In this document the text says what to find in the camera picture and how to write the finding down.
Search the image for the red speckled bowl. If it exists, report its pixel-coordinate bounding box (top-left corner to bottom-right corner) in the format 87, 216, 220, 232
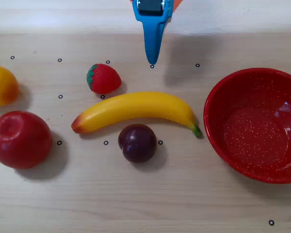
203, 67, 291, 184

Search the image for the purple toy plum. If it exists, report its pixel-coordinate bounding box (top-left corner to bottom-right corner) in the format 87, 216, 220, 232
118, 124, 158, 164

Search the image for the yellow toy banana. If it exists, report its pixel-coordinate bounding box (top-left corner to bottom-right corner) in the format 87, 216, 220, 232
71, 91, 203, 138

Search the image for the orange robot base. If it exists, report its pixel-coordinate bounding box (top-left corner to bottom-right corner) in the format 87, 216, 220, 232
172, 0, 184, 13

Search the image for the red toy apple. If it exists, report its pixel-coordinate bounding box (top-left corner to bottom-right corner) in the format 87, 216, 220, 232
0, 111, 53, 170

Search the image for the red toy strawberry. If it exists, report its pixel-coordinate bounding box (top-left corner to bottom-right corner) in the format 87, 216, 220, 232
86, 63, 122, 95

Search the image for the yellow orange toy peach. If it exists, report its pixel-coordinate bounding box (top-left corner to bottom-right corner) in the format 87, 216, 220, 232
0, 65, 20, 107

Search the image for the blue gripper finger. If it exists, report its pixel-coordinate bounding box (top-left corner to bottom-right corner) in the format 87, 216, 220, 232
142, 22, 160, 66
158, 22, 166, 61

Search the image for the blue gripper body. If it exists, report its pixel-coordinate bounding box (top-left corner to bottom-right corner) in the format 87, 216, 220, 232
132, 0, 174, 25

